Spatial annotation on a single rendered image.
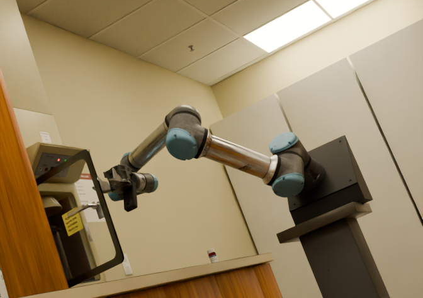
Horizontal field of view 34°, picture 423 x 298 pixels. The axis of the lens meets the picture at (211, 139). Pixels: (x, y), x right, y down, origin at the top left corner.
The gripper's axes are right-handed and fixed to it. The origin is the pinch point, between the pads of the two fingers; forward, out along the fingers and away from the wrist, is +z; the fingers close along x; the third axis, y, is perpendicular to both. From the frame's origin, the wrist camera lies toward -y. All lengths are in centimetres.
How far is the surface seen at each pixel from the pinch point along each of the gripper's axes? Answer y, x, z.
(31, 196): 3.5, -18.1, 16.3
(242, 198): 27, -65, -302
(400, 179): -8, 52, -303
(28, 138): 30.2, -25.7, -2.2
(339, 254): -50, 54, -54
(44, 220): -5.8, -16.6, 15.2
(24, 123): 36.9, -25.7, -3.3
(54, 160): 18.0, -18.0, -3.1
